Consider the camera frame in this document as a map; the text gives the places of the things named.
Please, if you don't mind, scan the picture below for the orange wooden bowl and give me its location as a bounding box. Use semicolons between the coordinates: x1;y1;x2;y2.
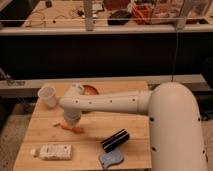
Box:
84;85;99;95

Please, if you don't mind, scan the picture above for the orange plastic crate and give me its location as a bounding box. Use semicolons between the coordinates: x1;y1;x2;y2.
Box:
132;5;152;25

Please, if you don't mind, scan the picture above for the white plastic bottle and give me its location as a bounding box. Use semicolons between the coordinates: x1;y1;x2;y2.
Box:
30;144;72;161

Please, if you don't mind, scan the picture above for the black striped eraser block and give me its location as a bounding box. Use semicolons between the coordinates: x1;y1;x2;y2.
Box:
101;129;130;153

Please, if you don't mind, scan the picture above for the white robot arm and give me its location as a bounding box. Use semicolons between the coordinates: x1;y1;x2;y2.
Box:
59;82;208;171

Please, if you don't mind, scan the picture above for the blue sponge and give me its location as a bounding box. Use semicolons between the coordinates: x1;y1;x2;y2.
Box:
99;148;124;170

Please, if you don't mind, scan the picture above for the black bag on bench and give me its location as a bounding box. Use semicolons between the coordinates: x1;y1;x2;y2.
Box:
107;10;131;25

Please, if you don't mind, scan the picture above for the orange chili pepper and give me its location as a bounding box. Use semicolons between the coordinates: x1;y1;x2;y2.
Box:
53;120;84;134

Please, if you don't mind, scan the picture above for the translucent plastic cup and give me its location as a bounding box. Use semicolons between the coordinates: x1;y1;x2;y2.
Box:
38;86;57;108

